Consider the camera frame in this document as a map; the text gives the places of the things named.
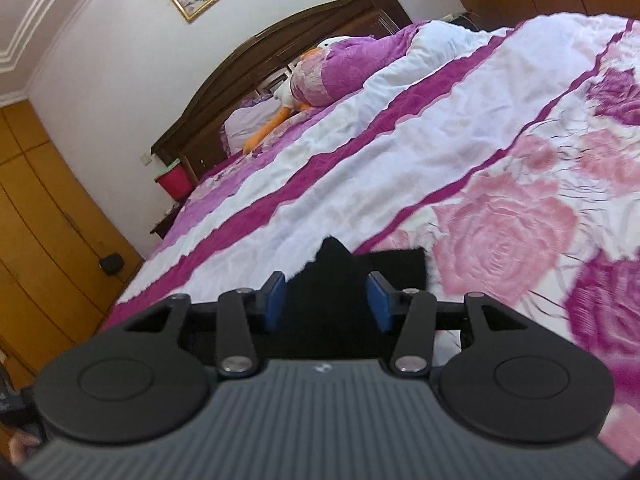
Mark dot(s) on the black knit cardigan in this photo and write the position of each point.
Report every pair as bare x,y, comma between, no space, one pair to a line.
326,314

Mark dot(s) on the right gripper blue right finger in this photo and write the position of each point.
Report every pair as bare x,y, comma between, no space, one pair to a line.
411,310

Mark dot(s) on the red plastic bucket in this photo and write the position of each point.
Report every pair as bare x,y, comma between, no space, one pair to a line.
175,181

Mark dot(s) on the dark wooden headboard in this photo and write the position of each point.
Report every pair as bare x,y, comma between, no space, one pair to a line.
257,65

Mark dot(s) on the lilac flat pillow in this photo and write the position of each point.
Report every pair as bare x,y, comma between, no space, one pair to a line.
245,120

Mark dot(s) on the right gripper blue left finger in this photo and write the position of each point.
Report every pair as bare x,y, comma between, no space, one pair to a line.
240,310

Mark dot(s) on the person's hand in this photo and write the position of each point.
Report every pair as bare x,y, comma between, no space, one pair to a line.
20,445

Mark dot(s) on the light wooden wardrobe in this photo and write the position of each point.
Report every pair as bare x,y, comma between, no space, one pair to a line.
53,293

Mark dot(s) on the white orange plush goose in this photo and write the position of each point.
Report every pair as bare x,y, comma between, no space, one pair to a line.
288,104

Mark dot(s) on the pink floral bed quilt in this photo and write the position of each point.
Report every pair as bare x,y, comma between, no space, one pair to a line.
511,157

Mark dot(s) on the pink floral pillow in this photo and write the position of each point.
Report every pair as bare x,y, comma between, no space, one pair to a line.
329,73

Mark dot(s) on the small black hanging pouch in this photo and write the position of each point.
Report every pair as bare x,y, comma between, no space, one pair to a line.
112,264

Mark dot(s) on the dark wooden nightstand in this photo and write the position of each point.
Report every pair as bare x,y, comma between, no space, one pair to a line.
162,227

